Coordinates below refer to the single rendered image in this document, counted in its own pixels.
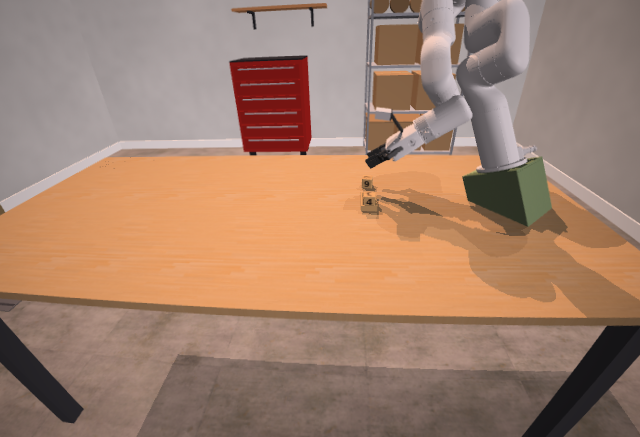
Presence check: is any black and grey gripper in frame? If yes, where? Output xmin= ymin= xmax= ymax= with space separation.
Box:
xmin=365 ymin=120 xmax=427 ymax=169

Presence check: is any tan number cube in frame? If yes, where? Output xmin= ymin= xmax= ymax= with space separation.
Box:
xmin=362 ymin=175 xmax=373 ymax=189
xmin=363 ymin=191 xmax=375 ymax=205

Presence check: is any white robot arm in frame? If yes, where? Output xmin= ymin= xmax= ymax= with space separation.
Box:
xmin=415 ymin=0 xmax=537 ymax=173

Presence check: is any wooden tray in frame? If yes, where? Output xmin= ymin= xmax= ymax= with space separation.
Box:
xmin=361 ymin=192 xmax=377 ymax=211

